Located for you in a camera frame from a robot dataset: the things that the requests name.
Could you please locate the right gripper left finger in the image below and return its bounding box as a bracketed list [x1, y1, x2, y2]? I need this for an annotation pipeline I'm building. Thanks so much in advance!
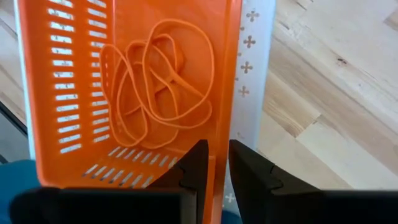
[146, 139, 210, 224]

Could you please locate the teal plastic bin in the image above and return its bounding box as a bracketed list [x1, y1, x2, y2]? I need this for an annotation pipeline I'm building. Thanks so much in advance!
[0, 159, 244, 224]

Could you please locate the orange rubber band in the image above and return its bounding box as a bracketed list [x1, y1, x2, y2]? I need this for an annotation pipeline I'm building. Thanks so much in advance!
[141, 17, 216, 123]
[146, 33, 187, 119]
[99, 43, 149, 147]
[124, 40, 215, 130]
[108, 68, 180, 149]

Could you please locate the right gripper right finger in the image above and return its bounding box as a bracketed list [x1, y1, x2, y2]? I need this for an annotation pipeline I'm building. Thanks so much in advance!
[228, 139, 320, 224]

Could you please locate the orange plastic basket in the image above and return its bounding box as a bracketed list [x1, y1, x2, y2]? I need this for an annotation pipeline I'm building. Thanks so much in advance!
[14, 0, 244, 224]

